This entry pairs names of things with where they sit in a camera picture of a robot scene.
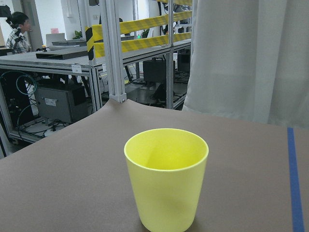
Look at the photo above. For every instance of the yellow cup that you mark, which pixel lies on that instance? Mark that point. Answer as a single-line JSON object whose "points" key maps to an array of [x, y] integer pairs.
{"points": [[166, 168]]}

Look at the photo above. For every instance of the white curtain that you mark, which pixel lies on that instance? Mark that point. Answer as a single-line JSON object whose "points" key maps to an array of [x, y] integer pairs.
{"points": [[250, 61]]}

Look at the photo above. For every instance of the brown paper table cover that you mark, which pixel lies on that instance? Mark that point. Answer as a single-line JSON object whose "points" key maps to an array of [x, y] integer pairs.
{"points": [[256, 179]]}

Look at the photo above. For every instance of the grey control cabinet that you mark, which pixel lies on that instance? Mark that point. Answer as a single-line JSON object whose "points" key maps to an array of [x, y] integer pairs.
{"points": [[67, 104]]}

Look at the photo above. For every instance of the person in plaid shirt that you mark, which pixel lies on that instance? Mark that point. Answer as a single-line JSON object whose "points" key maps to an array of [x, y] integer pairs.
{"points": [[17, 41]]}

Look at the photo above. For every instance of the aluminium frame post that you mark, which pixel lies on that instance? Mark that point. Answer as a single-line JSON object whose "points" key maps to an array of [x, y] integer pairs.
{"points": [[113, 49]]}

